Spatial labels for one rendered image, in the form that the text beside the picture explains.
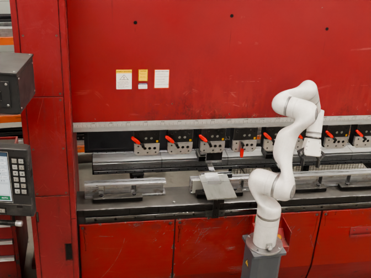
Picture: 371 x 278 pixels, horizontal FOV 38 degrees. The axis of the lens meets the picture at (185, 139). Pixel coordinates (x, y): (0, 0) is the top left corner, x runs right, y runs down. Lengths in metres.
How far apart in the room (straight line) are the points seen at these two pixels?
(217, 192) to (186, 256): 0.56
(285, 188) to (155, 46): 1.04
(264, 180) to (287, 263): 1.30
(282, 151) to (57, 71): 1.17
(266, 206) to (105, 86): 1.10
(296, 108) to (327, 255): 1.56
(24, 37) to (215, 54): 1.03
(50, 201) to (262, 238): 1.19
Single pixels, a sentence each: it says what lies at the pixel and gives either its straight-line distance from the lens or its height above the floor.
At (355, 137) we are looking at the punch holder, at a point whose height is 1.25.
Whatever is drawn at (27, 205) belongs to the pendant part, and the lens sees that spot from 2.60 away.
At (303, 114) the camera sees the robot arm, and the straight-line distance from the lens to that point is 2.59.
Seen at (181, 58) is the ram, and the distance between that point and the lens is 3.00.
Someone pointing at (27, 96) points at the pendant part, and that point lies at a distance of 2.48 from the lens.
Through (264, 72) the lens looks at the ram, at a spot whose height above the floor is 1.69.
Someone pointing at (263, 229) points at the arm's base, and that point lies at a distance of 2.76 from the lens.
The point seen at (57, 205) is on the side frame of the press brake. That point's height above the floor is 0.99.
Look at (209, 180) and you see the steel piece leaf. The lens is 3.34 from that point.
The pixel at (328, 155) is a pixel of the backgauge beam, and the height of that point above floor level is 0.96.
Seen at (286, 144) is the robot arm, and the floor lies 1.58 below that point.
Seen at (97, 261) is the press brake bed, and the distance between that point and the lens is 3.52.
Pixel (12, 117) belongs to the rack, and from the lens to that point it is 4.92.
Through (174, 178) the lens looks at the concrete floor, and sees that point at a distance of 5.23.
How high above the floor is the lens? 2.76
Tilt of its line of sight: 28 degrees down
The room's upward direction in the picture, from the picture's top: 3 degrees clockwise
